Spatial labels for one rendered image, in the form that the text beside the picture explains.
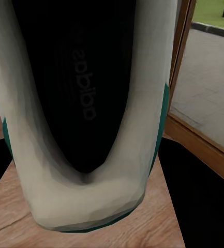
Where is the gym shoe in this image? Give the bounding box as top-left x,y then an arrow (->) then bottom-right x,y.
0,0 -> 178,233

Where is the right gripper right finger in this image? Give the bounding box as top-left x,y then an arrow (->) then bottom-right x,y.
158,137 -> 224,248

